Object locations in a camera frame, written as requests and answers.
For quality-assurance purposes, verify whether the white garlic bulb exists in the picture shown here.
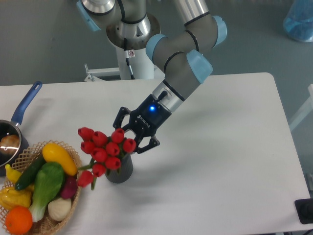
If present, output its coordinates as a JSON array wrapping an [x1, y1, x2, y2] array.
[[48, 198, 71, 221]]

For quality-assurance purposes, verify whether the green bok choy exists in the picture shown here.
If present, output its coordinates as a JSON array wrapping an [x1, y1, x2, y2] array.
[[29, 162, 65, 223]]

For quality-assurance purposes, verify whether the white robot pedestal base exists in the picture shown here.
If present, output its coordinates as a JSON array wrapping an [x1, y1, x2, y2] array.
[[84, 13, 167, 83]]

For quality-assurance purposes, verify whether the blue translucent plastic bag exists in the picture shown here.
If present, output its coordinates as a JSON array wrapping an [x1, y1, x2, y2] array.
[[283, 0, 313, 42]]

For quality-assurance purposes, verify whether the red tulip bouquet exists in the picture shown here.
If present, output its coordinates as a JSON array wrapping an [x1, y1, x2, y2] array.
[[78, 127, 136, 189]]

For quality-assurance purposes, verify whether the black device at edge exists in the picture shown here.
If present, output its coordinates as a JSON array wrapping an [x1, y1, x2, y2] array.
[[294, 198, 313, 224]]

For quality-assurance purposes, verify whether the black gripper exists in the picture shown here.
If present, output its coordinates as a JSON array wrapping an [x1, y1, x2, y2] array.
[[112, 93, 172, 154]]

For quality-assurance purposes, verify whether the yellow banana pepper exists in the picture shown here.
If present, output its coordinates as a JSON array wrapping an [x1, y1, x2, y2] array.
[[5, 164, 22, 184]]

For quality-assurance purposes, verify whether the yellow squash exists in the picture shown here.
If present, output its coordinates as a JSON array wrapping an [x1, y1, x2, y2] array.
[[42, 142, 78, 176]]

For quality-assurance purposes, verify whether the dark green cucumber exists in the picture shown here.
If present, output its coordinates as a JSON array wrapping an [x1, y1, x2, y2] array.
[[15, 155, 46, 190]]

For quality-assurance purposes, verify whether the browned bread in pan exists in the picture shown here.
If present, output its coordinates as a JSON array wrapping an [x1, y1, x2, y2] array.
[[0, 135, 20, 156]]

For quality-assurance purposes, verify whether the white frame at right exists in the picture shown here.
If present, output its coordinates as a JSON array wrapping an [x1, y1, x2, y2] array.
[[289, 84, 313, 132]]

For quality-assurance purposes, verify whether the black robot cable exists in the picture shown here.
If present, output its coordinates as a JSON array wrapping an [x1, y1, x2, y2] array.
[[123, 38, 135, 80]]

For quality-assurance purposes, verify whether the dark grey ribbed vase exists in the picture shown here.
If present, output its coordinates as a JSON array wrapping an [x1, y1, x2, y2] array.
[[105, 154, 133, 184]]

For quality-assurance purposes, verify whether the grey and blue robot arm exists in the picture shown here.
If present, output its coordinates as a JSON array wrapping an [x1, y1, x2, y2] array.
[[76, 0, 227, 153]]

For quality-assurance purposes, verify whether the orange fruit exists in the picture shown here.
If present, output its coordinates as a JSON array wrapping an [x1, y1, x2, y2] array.
[[5, 206, 33, 235]]

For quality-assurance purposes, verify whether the blue handled saucepan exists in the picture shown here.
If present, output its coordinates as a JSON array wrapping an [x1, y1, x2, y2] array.
[[0, 81, 43, 177]]

